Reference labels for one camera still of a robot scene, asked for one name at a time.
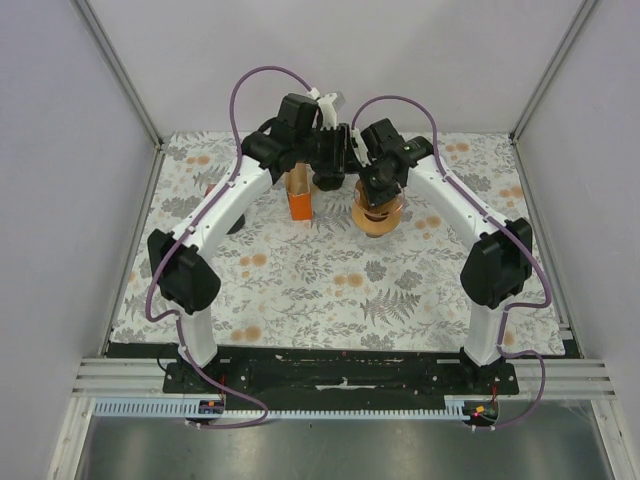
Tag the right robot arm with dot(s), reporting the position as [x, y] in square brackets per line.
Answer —
[497, 265]

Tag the green glass coffee dripper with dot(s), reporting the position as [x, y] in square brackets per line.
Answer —
[327, 183]

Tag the aluminium frame rail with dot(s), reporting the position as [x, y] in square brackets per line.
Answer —
[113, 61]

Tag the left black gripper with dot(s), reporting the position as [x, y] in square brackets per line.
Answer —
[344, 156]

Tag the white cable duct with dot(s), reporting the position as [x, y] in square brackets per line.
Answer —
[212, 408]

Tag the floral tablecloth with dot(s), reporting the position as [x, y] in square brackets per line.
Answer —
[323, 283]

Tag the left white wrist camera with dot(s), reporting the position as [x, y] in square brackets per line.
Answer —
[329, 105]

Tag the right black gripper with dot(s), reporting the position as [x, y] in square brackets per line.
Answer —
[375, 197]

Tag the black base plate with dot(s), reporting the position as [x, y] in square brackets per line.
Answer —
[337, 378]

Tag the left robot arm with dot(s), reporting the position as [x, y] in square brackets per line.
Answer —
[306, 131]

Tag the orange coffee filter box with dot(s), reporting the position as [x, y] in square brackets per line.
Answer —
[298, 191]

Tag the red capped dark bottle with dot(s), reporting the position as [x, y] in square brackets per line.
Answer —
[241, 221]

